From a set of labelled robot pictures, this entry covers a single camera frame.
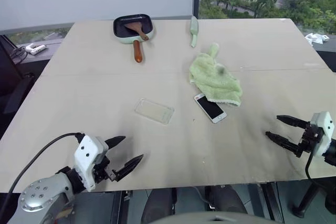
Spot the black tripod stand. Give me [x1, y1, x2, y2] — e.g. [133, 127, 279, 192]
[292, 178, 336, 219]

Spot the black table leg frame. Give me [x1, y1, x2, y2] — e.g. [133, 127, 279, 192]
[260, 182, 286, 224]

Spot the wooden spatula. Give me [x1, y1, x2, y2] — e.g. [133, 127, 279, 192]
[123, 22, 150, 42]

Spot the green sheathed knife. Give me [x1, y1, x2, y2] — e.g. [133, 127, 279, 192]
[189, 15, 200, 48]

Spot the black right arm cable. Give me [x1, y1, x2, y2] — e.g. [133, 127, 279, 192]
[305, 150, 319, 183]

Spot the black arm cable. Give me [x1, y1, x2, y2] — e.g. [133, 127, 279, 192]
[305, 150, 319, 183]
[0, 132, 85, 210]

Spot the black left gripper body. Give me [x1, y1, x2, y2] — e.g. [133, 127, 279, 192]
[91, 150, 115, 184]

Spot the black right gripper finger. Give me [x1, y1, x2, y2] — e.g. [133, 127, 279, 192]
[276, 114, 311, 131]
[265, 131, 303, 158]

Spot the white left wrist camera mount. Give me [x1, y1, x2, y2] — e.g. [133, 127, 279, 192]
[73, 134, 110, 193]

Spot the black power cable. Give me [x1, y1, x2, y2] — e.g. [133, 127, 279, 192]
[9, 46, 28, 65]

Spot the grey round robot body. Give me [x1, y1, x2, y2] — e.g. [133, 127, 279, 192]
[150, 210, 266, 224]

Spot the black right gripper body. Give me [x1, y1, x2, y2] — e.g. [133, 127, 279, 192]
[298, 121, 326, 157]

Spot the green towel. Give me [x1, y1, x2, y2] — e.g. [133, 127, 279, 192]
[188, 42, 243, 108]

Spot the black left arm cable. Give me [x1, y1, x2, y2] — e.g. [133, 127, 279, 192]
[0, 132, 85, 210]

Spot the dark rounded shape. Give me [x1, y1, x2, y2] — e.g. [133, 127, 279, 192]
[141, 188, 176, 224]
[209, 185, 248, 215]

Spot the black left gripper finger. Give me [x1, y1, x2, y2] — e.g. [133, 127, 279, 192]
[104, 136, 127, 150]
[112, 154, 144, 182]

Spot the white power strip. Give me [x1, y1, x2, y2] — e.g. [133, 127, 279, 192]
[25, 43, 47, 56]

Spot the white smartphone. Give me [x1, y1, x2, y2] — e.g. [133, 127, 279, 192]
[194, 93, 227, 124]

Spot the clear phone case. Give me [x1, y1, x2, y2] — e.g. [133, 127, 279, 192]
[134, 98, 176, 125]

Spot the green square frying pan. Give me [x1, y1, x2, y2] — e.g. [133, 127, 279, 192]
[112, 13, 156, 64]

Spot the white crumpled cloth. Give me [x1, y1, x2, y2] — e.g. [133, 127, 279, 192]
[304, 32, 330, 47]

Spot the white cable under table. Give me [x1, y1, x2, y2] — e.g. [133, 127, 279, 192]
[193, 186, 214, 207]

